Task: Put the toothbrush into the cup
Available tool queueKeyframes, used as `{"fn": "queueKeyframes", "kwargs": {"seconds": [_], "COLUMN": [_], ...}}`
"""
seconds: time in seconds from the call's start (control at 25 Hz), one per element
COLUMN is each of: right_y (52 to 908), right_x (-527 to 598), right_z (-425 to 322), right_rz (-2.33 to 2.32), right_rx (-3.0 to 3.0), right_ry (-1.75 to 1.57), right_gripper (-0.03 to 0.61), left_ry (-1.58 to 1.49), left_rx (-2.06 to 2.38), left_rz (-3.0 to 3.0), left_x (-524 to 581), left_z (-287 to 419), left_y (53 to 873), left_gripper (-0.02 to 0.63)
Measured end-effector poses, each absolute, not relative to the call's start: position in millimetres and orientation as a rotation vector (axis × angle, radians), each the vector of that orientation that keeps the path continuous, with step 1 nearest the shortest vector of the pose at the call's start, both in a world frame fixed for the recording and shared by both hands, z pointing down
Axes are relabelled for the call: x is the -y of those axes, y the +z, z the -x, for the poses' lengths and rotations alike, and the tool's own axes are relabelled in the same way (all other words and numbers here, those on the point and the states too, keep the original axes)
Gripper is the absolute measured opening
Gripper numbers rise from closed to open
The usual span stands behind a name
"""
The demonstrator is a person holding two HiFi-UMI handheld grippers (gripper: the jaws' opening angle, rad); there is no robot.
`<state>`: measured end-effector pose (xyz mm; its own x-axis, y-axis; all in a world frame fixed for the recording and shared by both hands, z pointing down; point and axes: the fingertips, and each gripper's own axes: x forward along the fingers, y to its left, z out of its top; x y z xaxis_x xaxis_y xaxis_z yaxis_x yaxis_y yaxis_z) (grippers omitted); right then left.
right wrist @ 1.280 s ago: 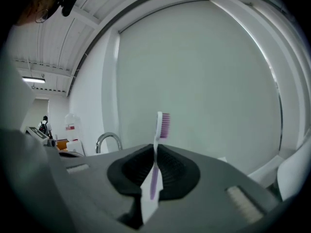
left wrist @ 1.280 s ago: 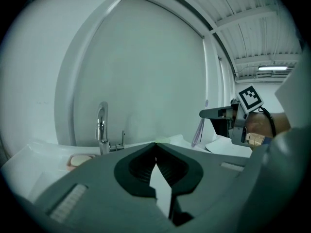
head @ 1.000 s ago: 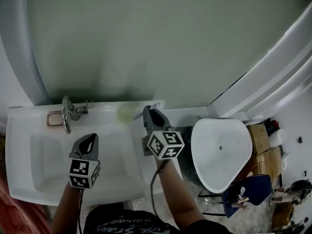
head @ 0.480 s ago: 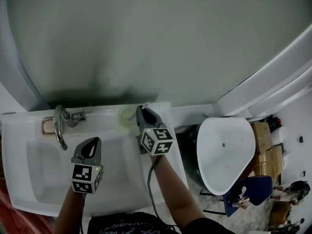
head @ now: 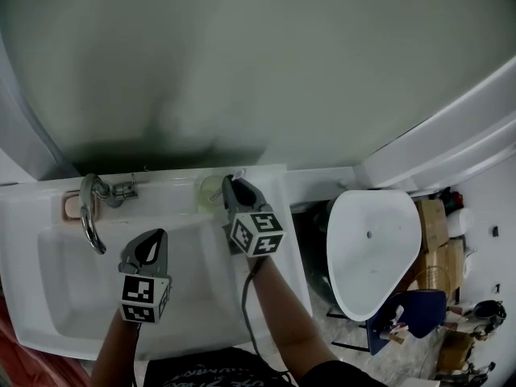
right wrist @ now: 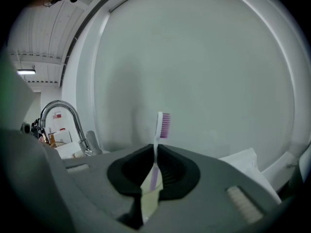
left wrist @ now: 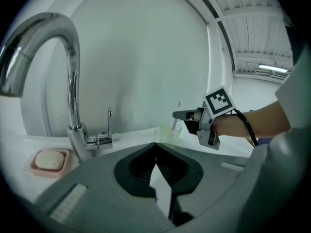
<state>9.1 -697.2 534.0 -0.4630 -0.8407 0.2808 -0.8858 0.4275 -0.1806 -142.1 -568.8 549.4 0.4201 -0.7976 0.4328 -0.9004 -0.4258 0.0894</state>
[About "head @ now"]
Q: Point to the blue chair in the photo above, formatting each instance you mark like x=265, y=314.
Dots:
x=419, y=309

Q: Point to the chrome faucet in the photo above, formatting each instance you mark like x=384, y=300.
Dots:
x=90, y=208

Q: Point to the large cardboard box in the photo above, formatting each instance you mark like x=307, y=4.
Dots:
x=441, y=266

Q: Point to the person's right forearm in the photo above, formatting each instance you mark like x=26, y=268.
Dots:
x=288, y=317

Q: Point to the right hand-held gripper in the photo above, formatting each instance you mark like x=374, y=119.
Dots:
x=258, y=234

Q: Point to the pink soap dish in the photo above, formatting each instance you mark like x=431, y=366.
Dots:
x=72, y=208

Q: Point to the person's black printed shirt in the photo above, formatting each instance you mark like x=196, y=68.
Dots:
x=225, y=371

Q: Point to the red cloth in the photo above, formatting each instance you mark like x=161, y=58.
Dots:
x=36, y=357

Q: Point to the small cardboard box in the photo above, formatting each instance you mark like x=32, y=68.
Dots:
x=432, y=224

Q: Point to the translucent green cup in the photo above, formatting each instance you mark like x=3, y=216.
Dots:
x=207, y=196

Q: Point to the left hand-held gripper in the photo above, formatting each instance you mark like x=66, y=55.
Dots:
x=139, y=292

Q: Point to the dark round bin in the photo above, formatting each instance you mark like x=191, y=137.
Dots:
x=318, y=256

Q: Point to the white paper roll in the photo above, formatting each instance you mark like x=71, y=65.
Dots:
x=461, y=222

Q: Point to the person's left forearm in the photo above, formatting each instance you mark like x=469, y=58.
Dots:
x=115, y=353

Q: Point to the white ceramic sink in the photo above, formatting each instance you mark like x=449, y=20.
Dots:
x=193, y=280

